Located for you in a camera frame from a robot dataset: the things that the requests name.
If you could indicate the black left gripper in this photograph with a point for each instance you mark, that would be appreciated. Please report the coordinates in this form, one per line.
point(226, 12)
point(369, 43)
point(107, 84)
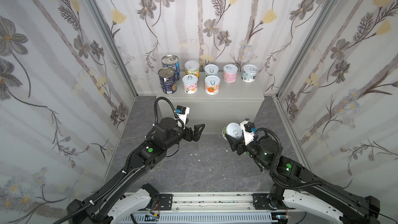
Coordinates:
point(189, 132)

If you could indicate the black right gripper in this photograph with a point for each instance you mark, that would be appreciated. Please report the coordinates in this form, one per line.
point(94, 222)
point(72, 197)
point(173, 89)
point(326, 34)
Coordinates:
point(238, 146)

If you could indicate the white lid green can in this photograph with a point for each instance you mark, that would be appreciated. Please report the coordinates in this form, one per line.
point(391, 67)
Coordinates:
point(232, 129)

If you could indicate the white lid orange can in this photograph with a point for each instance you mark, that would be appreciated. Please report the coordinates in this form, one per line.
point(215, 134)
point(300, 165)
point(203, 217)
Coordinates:
point(212, 84)

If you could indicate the white lid pink can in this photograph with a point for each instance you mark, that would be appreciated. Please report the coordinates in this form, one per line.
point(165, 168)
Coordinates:
point(190, 84)

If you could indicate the white lid light-blue can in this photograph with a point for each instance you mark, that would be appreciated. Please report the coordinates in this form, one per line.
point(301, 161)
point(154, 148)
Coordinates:
point(211, 70)

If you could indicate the dark labelled tall can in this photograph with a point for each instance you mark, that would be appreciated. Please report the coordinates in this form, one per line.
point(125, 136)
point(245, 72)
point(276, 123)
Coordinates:
point(167, 80)

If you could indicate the white lid yellow-orange can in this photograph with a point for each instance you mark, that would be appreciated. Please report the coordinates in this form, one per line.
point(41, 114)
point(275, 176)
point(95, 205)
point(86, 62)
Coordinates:
point(192, 67)

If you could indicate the white lid pink-red can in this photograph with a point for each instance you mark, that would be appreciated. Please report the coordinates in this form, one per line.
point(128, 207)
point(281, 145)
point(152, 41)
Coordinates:
point(230, 73)

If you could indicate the white lid teal can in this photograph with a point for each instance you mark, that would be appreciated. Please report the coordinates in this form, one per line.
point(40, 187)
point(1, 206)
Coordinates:
point(249, 73)

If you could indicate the blue labelled tall can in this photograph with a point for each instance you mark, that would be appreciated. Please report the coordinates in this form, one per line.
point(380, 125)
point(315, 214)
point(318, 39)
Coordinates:
point(172, 61)

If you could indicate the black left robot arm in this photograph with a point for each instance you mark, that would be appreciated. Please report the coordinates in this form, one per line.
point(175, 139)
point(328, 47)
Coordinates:
point(109, 205)

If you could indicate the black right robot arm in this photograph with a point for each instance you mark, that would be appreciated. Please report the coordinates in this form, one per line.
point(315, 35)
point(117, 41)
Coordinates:
point(287, 174)

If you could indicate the grey metal cabinet box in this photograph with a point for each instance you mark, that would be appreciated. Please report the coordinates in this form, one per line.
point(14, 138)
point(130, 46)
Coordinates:
point(234, 103)

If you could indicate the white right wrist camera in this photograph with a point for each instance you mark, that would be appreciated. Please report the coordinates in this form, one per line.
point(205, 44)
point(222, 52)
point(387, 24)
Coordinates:
point(249, 130)

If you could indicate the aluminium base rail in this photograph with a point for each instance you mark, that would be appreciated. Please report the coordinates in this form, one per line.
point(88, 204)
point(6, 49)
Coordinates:
point(297, 208)

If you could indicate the white slotted cable duct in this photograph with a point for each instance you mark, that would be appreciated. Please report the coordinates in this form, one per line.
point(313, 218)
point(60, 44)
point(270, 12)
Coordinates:
point(201, 218)

